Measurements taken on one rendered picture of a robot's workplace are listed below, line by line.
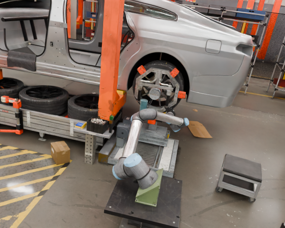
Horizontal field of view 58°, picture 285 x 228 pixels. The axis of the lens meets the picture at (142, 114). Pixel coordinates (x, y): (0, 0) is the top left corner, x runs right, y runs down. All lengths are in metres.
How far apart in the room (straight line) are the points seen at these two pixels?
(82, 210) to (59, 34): 2.19
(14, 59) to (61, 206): 2.22
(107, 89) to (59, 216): 1.36
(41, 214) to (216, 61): 2.43
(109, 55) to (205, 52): 1.12
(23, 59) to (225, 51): 2.66
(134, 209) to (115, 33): 1.69
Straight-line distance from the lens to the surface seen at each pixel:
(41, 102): 3.63
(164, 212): 2.26
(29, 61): 3.92
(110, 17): 2.77
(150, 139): 3.51
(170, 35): 3.17
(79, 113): 3.38
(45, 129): 3.58
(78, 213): 2.60
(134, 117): 2.64
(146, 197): 2.24
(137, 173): 2.19
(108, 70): 2.85
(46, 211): 2.65
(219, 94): 3.30
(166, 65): 3.21
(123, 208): 2.22
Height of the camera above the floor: 1.84
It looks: 23 degrees down
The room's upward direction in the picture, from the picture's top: 8 degrees clockwise
